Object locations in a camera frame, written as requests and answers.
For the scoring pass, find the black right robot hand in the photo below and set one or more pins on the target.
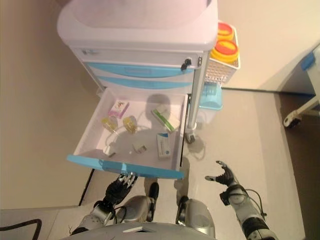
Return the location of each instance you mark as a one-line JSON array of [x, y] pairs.
[[227, 177]]

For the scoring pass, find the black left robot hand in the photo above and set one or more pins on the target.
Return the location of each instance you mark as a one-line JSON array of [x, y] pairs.
[[116, 191]]

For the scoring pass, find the blue fronted cart drawer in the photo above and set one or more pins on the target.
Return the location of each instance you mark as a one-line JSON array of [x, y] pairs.
[[140, 81], [112, 68], [140, 168]]

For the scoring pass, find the clear bottle yellow capsules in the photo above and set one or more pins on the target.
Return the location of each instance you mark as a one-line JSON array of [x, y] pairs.
[[109, 124], [130, 124]]

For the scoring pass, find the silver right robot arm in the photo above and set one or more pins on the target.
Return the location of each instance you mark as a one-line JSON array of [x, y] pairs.
[[243, 207]]

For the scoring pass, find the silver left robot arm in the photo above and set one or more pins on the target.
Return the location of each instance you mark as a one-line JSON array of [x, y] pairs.
[[97, 215]]

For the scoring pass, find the blue white medicine box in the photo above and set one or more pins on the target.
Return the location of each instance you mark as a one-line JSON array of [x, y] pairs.
[[164, 146]]

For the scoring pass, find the pink white medicine box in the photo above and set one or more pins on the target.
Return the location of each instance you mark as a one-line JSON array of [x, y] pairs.
[[118, 108]]

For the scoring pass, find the green white medicine box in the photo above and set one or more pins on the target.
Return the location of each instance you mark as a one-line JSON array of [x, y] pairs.
[[166, 118]]

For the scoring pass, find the black left robot foot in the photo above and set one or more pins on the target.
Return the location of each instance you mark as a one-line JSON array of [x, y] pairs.
[[154, 191]]

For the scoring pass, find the grey robot torso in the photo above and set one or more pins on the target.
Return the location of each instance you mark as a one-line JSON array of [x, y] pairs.
[[137, 232]]

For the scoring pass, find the silver right robot leg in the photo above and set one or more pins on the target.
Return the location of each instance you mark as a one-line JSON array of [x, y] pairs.
[[197, 215]]

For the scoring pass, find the small white box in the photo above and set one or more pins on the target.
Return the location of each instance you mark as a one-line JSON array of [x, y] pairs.
[[139, 148]]

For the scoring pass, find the cart caster wheel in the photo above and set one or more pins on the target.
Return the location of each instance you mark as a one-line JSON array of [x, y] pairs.
[[190, 138]]

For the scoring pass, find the thin white tubing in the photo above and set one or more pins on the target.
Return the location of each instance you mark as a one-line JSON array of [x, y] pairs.
[[113, 133]]

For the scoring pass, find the light blue lidded bin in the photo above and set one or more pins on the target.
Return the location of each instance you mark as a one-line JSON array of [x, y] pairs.
[[211, 102]]

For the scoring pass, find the bed caster wheel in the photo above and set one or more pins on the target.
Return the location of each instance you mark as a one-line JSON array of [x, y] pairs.
[[292, 122]]

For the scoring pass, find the white perforated side basket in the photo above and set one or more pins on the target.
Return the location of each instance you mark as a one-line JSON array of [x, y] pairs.
[[220, 72]]

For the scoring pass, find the silver cart latch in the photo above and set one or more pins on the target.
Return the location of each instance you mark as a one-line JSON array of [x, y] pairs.
[[199, 61]]

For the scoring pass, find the black cart key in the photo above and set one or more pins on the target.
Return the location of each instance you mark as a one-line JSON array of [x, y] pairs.
[[186, 63]]

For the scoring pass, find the yellow sharps container red lid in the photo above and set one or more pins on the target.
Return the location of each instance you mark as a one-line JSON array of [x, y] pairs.
[[225, 50], [225, 30]]

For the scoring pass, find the cart label sticker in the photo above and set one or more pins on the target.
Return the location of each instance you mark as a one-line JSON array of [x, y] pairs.
[[90, 52]]

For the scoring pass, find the blue bed corner bumper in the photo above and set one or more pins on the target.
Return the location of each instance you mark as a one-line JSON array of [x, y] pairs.
[[308, 60]]

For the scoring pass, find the white medical cart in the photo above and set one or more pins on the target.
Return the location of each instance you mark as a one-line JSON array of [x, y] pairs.
[[137, 32]]

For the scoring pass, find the white hospital bed frame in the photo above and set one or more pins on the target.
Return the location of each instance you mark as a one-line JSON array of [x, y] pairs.
[[307, 82]]

